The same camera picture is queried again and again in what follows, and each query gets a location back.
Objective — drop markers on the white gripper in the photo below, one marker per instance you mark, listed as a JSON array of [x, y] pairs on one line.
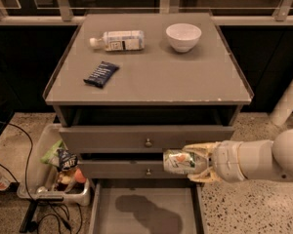
[[226, 161]]

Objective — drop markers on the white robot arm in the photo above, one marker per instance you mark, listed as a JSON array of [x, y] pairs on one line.
[[266, 159]]

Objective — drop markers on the grey bottom drawer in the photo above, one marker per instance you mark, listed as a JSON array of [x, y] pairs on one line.
[[147, 206]]

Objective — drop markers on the grey drawer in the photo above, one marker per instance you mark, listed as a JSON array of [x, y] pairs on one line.
[[139, 139], [125, 169], [147, 206]]

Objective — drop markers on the grey drawer cabinet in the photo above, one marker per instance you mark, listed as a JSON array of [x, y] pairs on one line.
[[155, 86]]

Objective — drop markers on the grey middle drawer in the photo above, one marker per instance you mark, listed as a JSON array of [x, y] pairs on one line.
[[125, 169]]

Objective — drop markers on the grey top drawer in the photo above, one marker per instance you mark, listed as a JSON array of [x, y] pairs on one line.
[[139, 139]]

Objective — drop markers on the white ceramic bowl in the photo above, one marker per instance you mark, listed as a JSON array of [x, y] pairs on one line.
[[182, 37]]

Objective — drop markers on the orange round fruit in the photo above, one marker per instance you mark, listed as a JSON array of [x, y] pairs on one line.
[[79, 177]]

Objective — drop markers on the dark blue snack packet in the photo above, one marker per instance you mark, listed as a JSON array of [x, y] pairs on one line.
[[101, 74]]

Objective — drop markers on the blue chip bag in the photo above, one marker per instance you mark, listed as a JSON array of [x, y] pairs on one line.
[[67, 160]]

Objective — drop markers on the clear plastic water bottle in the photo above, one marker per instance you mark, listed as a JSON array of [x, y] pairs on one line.
[[112, 41]]

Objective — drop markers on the clear plastic storage bin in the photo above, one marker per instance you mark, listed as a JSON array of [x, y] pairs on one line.
[[39, 181]]

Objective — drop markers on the green snack bag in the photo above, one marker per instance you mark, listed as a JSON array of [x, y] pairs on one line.
[[51, 156]]

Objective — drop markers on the white metal railing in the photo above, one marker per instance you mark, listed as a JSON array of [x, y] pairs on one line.
[[222, 12]]

